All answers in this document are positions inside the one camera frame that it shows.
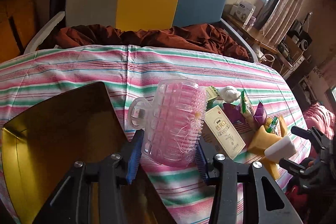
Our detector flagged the striped bed sheet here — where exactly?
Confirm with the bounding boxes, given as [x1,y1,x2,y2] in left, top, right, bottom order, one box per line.
[1,46,307,223]

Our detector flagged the white bed frame rail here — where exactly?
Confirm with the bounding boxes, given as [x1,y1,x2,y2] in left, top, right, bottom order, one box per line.
[23,11,66,55]

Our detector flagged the white appliance box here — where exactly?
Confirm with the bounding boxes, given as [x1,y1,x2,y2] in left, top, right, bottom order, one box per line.
[230,1,256,25]

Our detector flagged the wooden side desk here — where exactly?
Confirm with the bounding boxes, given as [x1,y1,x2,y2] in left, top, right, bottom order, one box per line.
[223,13,278,54]

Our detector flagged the green snack packet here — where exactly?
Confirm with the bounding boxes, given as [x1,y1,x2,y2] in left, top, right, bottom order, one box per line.
[264,117,280,136]
[240,90,255,120]

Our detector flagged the beige medicine box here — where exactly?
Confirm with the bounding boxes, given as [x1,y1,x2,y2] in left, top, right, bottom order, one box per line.
[202,106,245,160]

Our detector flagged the pink transparent hair roller clip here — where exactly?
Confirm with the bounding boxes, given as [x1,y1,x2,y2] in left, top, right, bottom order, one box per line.
[127,79,207,168]

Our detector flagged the green medicine box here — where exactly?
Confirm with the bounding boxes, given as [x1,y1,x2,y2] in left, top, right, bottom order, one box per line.
[205,85,220,102]

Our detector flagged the wooden wardrobe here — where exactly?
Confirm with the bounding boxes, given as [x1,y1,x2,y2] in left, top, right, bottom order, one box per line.
[0,0,39,63]

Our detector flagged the white plastic bundle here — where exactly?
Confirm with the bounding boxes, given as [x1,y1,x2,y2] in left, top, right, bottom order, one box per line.
[219,86,241,103]

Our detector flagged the gold lined storage box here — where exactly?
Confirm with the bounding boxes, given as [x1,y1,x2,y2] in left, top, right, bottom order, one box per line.
[2,82,174,223]

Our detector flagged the yellow sponge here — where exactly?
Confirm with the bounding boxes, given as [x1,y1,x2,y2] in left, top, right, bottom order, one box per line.
[247,125,282,180]

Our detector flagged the purple wrapper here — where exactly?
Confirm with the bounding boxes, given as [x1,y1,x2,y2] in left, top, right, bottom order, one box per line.
[223,102,267,126]

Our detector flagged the white sponge block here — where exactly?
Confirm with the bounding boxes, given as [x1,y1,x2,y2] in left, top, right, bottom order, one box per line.
[264,135,297,164]

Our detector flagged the rust brown blanket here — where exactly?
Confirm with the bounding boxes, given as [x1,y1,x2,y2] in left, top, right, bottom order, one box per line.
[52,23,249,61]

